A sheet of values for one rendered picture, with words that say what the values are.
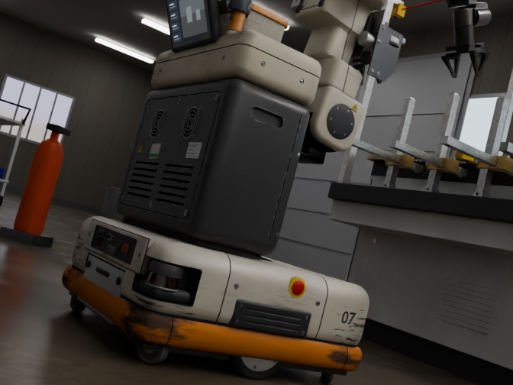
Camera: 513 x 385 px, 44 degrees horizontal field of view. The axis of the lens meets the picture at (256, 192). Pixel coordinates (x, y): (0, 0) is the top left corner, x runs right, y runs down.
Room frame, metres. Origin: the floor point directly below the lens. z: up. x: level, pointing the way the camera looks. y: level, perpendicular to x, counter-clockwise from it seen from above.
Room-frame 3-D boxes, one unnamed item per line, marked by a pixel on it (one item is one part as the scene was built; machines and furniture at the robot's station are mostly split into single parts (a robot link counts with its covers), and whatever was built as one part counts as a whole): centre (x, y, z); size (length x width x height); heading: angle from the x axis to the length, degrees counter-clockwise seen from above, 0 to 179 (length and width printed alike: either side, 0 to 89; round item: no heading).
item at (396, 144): (2.54, -0.65, 0.82); 0.43 x 0.03 x 0.04; 122
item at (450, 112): (2.62, -0.71, 0.90); 0.04 x 0.04 x 0.48; 32
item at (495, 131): (2.41, -0.84, 0.87); 0.04 x 0.04 x 0.48; 32
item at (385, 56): (1.96, -0.19, 0.99); 0.28 x 0.16 x 0.22; 32
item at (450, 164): (2.60, -0.72, 0.82); 0.14 x 0.06 x 0.05; 32
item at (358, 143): (2.75, -0.52, 0.83); 0.43 x 0.03 x 0.04; 122
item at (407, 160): (2.81, -0.58, 0.83); 0.14 x 0.06 x 0.05; 32
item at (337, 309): (1.81, 0.05, 0.16); 0.67 x 0.64 x 0.25; 122
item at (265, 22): (1.74, 0.15, 0.87); 0.23 x 0.15 x 0.11; 32
